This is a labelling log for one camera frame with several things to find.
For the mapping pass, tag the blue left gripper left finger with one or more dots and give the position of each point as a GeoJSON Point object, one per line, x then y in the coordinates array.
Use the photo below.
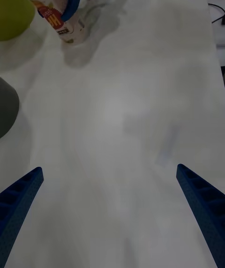
{"type": "Point", "coordinates": [18, 204]}

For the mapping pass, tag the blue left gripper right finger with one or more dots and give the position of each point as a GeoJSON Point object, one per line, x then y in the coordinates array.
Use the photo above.
{"type": "Point", "coordinates": [204, 204]}

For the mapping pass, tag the yellow-green plastic bin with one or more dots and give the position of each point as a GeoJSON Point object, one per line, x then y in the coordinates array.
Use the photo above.
{"type": "Point", "coordinates": [12, 1]}

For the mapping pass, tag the grey plastic bin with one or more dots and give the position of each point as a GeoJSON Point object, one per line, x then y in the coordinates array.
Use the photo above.
{"type": "Point", "coordinates": [7, 108]}

